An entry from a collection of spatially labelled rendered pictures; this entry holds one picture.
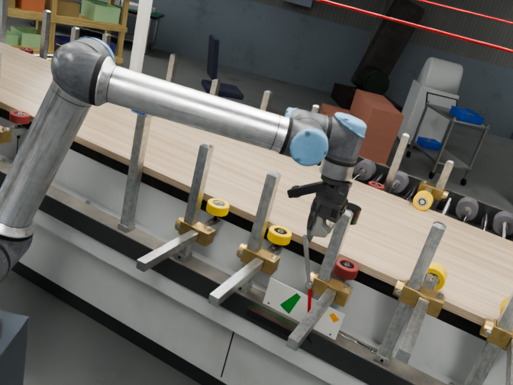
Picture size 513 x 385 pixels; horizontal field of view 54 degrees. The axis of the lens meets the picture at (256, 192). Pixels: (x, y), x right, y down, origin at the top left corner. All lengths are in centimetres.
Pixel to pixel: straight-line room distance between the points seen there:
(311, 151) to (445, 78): 656
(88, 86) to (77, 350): 152
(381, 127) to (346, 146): 447
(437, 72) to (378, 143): 211
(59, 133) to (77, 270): 124
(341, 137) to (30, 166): 81
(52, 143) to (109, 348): 130
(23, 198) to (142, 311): 103
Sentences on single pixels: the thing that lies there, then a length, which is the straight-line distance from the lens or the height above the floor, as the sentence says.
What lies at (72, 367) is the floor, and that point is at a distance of 240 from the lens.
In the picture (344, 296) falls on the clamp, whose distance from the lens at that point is 159.
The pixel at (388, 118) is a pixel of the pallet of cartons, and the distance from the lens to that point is 580.
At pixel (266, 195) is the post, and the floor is 105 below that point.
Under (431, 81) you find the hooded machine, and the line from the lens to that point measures 764.
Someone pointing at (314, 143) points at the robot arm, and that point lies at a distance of 118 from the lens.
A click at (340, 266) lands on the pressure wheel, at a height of 91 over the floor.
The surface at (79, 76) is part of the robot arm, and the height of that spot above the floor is 137.
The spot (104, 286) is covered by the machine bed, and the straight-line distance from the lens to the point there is 246.
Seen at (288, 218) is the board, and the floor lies 90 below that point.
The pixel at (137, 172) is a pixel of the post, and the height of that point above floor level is 94.
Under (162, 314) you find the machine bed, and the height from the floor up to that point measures 26.
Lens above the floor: 164
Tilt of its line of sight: 22 degrees down
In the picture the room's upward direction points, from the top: 15 degrees clockwise
